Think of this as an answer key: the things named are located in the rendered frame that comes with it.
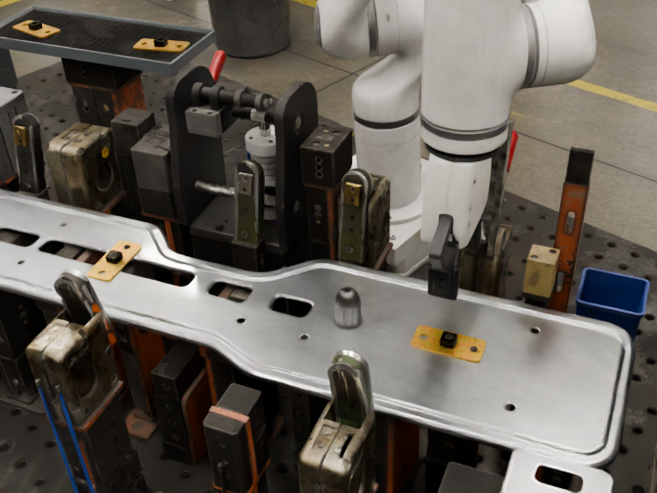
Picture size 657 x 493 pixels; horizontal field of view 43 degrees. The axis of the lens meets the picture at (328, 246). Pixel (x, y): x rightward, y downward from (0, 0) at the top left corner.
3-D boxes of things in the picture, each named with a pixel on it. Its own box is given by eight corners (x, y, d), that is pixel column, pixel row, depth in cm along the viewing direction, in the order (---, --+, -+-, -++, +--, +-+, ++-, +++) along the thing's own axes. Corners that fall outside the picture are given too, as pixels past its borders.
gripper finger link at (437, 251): (452, 186, 83) (450, 229, 87) (428, 231, 78) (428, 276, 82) (463, 188, 83) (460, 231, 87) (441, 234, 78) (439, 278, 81)
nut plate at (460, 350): (409, 346, 97) (409, 338, 97) (418, 326, 100) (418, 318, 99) (479, 364, 94) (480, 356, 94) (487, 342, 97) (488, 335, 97)
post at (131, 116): (151, 319, 148) (108, 118, 124) (165, 302, 152) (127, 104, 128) (175, 326, 147) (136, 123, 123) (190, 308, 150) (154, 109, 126)
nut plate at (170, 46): (132, 49, 130) (130, 42, 129) (142, 39, 133) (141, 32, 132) (181, 53, 128) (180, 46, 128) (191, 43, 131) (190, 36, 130)
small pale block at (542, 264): (499, 458, 121) (526, 259, 99) (504, 440, 123) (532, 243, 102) (523, 465, 120) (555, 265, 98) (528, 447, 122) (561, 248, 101)
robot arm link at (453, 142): (436, 84, 84) (435, 111, 86) (409, 124, 77) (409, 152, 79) (519, 96, 81) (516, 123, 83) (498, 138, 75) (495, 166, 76)
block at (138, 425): (117, 430, 128) (77, 285, 110) (162, 374, 137) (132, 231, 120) (148, 440, 126) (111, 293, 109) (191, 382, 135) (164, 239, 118)
